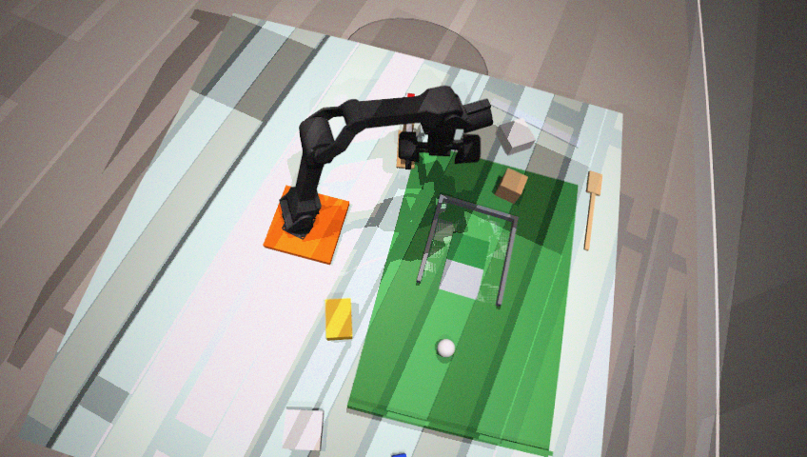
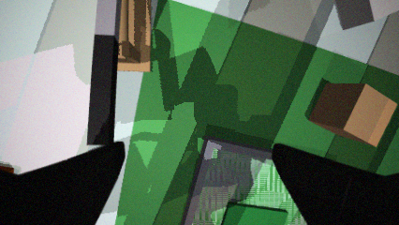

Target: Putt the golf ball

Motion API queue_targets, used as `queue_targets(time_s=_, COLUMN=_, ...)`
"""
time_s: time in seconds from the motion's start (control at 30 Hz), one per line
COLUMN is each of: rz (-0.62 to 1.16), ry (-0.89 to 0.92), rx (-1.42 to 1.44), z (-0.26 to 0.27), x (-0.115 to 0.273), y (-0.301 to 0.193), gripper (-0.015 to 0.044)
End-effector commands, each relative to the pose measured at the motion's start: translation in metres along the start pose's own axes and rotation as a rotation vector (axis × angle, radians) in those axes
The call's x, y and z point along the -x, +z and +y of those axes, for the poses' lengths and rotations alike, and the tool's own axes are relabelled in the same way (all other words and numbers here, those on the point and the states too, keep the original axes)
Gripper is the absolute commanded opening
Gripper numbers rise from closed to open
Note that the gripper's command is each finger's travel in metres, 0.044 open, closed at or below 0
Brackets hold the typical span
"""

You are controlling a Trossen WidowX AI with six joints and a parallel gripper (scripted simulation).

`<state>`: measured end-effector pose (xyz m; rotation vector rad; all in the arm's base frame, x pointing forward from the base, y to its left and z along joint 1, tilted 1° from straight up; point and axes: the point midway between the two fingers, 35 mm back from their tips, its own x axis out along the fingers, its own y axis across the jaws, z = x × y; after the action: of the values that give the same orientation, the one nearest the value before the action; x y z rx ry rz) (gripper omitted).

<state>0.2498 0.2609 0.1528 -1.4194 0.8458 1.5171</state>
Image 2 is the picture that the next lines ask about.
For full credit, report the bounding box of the red putter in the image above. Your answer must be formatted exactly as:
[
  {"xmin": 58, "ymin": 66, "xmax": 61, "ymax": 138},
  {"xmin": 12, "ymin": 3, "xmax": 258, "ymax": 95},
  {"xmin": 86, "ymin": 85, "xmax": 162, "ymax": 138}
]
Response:
[{"xmin": 86, "ymin": 0, "xmax": 122, "ymax": 145}]

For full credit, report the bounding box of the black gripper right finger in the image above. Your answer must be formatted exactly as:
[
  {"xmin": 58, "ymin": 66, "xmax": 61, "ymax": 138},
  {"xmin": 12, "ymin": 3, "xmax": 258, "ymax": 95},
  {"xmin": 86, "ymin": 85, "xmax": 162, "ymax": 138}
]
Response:
[{"xmin": 272, "ymin": 143, "xmax": 399, "ymax": 225}]

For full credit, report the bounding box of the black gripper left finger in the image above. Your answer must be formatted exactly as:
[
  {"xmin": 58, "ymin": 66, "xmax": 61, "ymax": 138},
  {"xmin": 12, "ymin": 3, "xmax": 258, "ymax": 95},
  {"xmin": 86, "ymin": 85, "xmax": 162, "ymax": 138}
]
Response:
[{"xmin": 0, "ymin": 142, "xmax": 126, "ymax": 225}]

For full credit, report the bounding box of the brown block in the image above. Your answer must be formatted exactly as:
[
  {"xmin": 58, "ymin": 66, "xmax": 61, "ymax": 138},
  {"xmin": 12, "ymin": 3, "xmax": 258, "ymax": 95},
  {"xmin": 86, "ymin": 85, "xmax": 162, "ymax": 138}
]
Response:
[{"xmin": 308, "ymin": 83, "xmax": 397, "ymax": 147}]

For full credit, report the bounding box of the green putting mat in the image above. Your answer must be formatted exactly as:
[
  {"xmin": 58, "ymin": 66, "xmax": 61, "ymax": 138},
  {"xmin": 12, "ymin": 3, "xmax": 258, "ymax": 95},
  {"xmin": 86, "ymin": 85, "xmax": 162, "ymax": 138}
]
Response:
[{"xmin": 115, "ymin": 0, "xmax": 399, "ymax": 225}]

